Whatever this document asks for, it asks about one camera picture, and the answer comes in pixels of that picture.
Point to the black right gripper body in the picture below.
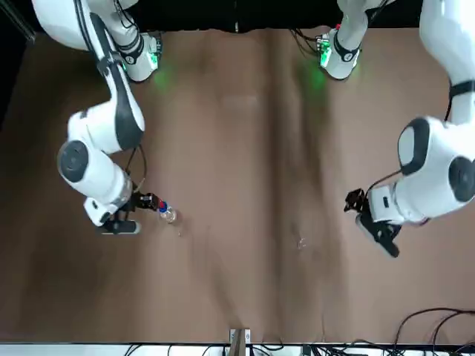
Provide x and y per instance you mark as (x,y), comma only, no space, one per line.
(143,202)

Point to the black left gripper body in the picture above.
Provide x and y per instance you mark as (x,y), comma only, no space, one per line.
(364,203)

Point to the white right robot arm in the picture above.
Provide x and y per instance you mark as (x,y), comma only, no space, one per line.
(96,174)

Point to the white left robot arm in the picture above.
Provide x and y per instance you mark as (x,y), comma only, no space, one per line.
(430,174)

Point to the clear bottle with blue cap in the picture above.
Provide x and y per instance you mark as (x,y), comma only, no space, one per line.
(170,215)

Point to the aluminium camera post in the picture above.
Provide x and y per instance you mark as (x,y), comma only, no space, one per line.
(239,343)

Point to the aluminium frame rail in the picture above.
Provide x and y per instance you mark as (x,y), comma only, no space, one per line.
(20,20)

